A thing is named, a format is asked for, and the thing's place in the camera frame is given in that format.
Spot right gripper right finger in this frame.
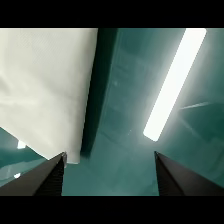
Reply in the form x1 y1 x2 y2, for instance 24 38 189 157
153 150 224 197

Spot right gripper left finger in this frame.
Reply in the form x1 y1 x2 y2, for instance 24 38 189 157
0 151 68 197

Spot white garment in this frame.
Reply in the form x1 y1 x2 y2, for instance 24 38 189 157
0 28 99 165

